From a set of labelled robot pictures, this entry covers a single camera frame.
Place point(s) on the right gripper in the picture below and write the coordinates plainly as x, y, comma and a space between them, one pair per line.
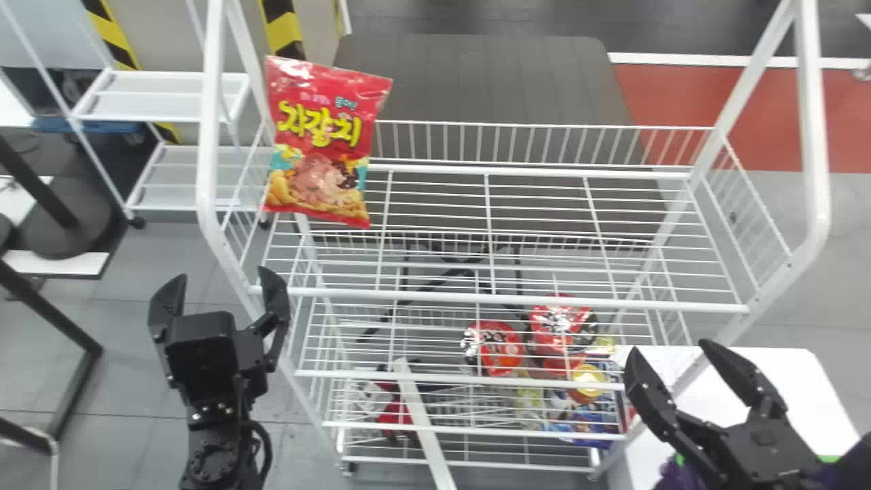
755, 456

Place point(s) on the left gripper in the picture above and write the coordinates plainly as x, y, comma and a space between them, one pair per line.
250, 364

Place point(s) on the white slab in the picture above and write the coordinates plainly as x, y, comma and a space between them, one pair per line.
803, 395

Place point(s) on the yellow noodle cup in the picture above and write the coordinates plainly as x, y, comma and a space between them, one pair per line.
586, 382

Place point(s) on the blue snack packet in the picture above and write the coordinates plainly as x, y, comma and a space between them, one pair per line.
585, 427

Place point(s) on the red noodle cup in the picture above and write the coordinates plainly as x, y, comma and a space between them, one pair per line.
559, 330
500, 348

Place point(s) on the purple crate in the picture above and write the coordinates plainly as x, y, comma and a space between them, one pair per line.
850, 466

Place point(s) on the red snack packet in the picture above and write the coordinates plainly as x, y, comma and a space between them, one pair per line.
320, 136
395, 412

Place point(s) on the white shelf trolley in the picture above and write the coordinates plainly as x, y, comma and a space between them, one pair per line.
156, 99

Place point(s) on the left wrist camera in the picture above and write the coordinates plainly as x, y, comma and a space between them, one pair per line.
201, 354

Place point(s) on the yellow black striped post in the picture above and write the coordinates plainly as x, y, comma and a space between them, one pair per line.
282, 27
112, 34

